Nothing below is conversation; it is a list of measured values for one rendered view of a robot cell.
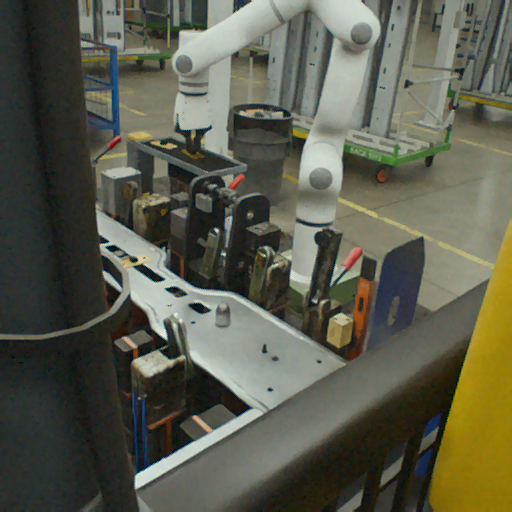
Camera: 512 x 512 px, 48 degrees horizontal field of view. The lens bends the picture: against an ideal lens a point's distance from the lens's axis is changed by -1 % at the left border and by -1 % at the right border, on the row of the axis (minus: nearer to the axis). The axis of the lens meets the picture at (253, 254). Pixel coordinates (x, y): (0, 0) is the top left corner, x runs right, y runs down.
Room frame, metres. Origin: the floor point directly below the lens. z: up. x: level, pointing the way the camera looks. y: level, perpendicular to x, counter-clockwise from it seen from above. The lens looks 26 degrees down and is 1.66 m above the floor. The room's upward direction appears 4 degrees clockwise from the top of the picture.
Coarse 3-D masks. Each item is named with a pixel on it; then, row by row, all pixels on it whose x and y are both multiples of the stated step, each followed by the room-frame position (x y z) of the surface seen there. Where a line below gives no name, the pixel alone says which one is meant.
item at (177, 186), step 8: (168, 168) 1.65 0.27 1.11; (176, 168) 1.62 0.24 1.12; (168, 176) 1.66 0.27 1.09; (176, 176) 1.62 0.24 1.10; (184, 176) 1.60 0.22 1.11; (192, 176) 1.60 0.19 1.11; (176, 184) 1.63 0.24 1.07; (184, 184) 1.60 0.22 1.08; (176, 192) 1.63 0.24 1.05; (184, 192) 1.60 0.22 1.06
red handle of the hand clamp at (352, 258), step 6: (354, 252) 1.09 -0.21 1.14; (360, 252) 1.09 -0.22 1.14; (348, 258) 1.08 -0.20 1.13; (354, 258) 1.08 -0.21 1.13; (342, 264) 1.07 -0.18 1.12; (348, 264) 1.06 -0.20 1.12; (336, 270) 1.06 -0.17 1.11; (342, 270) 1.06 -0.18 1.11; (348, 270) 1.06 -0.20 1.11; (336, 276) 1.05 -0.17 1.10; (342, 276) 1.05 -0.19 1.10; (336, 282) 1.04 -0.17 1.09; (330, 288) 1.03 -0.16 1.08; (318, 294) 1.02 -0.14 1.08; (312, 300) 1.01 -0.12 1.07
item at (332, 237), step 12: (324, 228) 1.03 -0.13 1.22; (324, 240) 1.00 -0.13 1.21; (336, 240) 1.01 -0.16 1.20; (324, 252) 1.03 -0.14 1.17; (336, 252) 1.02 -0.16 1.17; (324, 264) 1.02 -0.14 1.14; (312, 276) 1.02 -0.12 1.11; (324, 276) 1.00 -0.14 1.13; (312, 288) 1.02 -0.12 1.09; (324, 288) 1.00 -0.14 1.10
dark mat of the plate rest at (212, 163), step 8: (144, 144) 1.73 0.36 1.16; (176, 144) 1.75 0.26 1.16; (184, 144) 1.75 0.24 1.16; (168, 152) 1.66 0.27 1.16; (176, 152) 1.66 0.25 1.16; (200, 152) 1.68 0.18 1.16; (184, 160) 1.59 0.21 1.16; (192, 160) 1.59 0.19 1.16; (200, 160) 1.60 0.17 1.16; (208, 160) 1.60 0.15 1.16; (216, 160) 1.61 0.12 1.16; (224, 160) 1.61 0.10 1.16; (200, 168) 1.53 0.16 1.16; (208, 168) 1.53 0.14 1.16; (216, 168) 1.53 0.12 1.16; (224, 168) 1.54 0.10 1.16
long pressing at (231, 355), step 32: (160, 256) 1.29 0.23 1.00; (160, 288) 1.13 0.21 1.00; (192, 288) 1.13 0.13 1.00; (160, 320) 1.00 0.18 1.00; (192, 320) 1.01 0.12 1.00; (256, 320) 1.02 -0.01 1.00; (192, 352) 0.90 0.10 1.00; (224, 352) 0.90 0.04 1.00; (256, 352) 0.91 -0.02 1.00; (288, 352) 0.92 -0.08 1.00; (320, 352) 0.92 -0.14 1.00; (224, 384) 0.82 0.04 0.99; (256, 384) 0.81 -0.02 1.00; (288, 384) 0.82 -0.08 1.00
